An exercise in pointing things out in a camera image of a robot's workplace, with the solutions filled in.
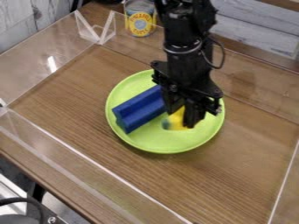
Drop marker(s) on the yellow toy banana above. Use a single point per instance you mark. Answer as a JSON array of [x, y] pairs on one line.
[[173, 122]]

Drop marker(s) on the green round plate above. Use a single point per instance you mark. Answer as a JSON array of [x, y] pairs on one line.
[[151, 137]]

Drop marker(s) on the blue foam block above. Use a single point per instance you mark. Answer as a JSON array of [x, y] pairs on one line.
[[140, 109]]

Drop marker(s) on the clear acrylic tray wall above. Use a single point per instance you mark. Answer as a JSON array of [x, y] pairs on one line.
[[92, 189]]

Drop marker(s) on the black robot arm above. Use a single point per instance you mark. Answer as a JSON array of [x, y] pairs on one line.
[[187, 22]]

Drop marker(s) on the black metal table bracket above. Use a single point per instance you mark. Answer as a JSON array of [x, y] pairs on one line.
[[50, 217]]

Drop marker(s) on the clear acrylic corner bracket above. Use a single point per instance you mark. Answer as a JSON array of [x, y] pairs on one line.
[[95, 33]]

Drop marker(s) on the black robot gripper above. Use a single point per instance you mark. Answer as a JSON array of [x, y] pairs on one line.
[[185, 78]]

